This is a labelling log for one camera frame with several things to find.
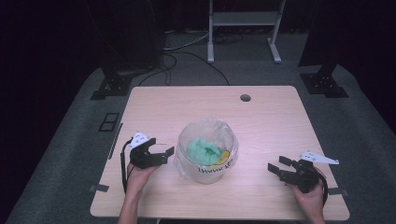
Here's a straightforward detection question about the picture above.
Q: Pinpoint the white round trash bin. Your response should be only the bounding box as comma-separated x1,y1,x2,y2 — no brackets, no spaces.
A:
175,119,239,186

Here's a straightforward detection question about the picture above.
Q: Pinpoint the grey floor cable bundle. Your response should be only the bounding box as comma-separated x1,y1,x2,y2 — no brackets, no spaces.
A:
162,29,219,52

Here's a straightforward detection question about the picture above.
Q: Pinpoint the white metal stand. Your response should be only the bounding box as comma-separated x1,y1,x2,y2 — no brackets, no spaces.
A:
206,0,287,65

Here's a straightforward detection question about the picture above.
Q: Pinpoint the black stand base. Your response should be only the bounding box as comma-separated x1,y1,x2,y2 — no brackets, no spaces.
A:
299,63,349,99
90,65,134,101

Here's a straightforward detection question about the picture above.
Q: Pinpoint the clear plastic bin bag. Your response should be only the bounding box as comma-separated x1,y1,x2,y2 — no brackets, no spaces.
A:
173,117,240,185

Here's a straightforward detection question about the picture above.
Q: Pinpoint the person's left hand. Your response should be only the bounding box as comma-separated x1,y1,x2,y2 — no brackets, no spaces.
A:
125,162,161,196

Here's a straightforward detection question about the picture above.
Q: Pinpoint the grey tape piece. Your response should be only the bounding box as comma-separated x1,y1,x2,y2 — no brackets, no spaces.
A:
89,183,110,193
327,187,350,198

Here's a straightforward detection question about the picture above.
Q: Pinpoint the person's right hand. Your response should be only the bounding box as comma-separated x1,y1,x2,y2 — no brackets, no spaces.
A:
287,167,327,217

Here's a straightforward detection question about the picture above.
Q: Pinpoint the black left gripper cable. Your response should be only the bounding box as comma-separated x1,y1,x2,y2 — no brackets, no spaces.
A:
120,139,135,194

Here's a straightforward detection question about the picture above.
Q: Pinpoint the crumpled green plastic wrap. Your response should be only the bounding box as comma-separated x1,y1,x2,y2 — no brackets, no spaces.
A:
186,136,224,166

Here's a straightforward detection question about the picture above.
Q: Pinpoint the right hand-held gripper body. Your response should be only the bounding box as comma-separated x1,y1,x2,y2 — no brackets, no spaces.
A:
280,149,340,194

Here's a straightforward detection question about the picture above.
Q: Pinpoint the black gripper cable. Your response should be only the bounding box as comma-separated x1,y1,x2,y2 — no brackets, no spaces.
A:
317,173,330,207
120,139,135,194

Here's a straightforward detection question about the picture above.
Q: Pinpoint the yellow peel scrap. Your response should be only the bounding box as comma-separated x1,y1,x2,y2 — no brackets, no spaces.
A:
215,150,232,166

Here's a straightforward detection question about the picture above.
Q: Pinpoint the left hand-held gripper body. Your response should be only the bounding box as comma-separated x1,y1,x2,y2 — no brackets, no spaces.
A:
128,132,165,170

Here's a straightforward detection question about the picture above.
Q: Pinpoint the black floor cable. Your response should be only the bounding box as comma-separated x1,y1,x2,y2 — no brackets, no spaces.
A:
137,50,232,87

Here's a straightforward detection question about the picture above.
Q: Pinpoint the black floor socket frame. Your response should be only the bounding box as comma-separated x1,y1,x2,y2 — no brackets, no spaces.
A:
98,112,121,133

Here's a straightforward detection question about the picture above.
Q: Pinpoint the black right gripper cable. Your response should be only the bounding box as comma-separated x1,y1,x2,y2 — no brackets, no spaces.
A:
317,173,330,207

